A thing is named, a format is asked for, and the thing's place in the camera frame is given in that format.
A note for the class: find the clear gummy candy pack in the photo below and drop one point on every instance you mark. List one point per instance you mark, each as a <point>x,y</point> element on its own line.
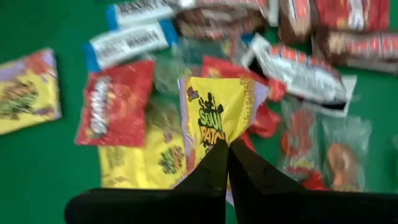
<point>345,152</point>
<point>298,140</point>
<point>169,70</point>

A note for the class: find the brown PayDay candy bar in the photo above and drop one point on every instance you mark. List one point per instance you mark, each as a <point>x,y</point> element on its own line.
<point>357,49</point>
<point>295,18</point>

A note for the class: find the white blue Hershey's bar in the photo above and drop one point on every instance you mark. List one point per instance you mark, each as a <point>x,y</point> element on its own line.
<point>130,43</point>
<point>140,12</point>

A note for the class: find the yellow Sour Patch Kids pack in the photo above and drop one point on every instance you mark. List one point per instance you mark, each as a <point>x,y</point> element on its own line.
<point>28,93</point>
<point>140,161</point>
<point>217,102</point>

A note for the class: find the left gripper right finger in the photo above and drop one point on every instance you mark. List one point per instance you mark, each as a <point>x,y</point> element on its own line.
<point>252,174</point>

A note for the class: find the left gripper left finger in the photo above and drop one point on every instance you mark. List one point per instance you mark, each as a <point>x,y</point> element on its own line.
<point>211,174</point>

